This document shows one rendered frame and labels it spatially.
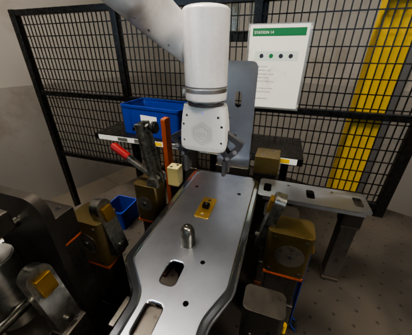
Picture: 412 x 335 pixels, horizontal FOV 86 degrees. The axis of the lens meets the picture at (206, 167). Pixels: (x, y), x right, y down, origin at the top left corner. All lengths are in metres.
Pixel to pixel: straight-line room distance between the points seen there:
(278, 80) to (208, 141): 0.58
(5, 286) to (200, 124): 0.40
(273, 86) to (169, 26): 0.58
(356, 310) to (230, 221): 0.48
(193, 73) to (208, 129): 0.11
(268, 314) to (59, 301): 0.32
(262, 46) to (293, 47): 0.11
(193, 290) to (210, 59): 0.40
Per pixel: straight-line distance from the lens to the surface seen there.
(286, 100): 1.01
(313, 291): 0.86
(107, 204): 0.49
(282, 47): 0.99
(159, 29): 0.52
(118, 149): 0.63
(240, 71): 0.72
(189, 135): 0.48
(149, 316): 0.44
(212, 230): 0.53
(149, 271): 0.47
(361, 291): 0.93
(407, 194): 2.52
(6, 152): 2.57
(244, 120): 0.75
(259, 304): 0.45
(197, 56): 0.43
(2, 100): 2.49
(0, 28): 2.51
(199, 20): 0.43
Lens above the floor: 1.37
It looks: 28 degrees down
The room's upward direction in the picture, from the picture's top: straight up
